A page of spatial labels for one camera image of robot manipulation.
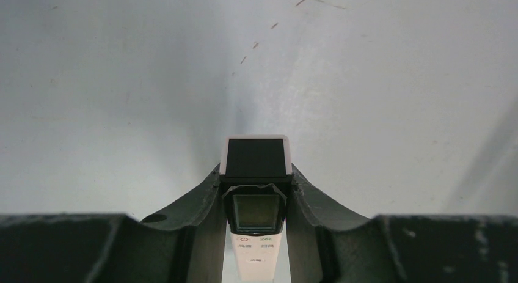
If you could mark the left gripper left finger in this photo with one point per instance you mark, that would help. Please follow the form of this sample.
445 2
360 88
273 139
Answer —
182 242

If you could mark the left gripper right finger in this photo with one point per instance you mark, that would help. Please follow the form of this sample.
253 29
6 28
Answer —
328 242

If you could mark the white remote control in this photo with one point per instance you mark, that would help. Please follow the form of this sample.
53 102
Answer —
255 174

